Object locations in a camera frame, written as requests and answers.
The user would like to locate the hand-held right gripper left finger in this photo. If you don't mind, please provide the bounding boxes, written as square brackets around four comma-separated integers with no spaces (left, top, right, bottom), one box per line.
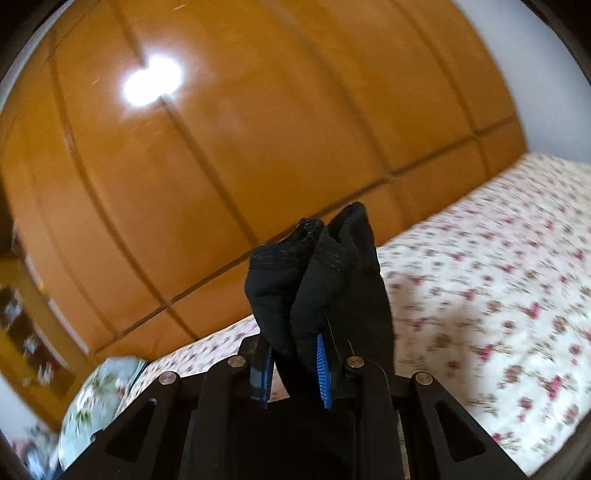
[60,336,276,480]

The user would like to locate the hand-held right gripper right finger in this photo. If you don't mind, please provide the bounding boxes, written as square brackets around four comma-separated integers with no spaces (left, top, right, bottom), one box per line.
[316,318,527,480]

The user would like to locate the black pants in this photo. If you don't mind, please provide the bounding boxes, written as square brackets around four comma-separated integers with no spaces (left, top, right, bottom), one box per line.
[245,202,399,407]

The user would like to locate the light blue floral pillow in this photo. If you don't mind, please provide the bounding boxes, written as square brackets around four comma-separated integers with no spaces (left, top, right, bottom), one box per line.
[59,356,149,476]

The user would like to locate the floral bed sheet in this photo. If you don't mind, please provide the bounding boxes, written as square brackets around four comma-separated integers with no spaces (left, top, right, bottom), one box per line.
[157,152,591,476]

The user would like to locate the wooden wardrobe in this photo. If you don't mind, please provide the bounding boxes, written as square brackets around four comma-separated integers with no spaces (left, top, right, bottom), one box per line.
[0,0,529,370]

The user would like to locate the wooden shelf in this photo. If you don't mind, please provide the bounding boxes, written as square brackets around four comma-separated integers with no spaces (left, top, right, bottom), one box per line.
[0,256,78,404]

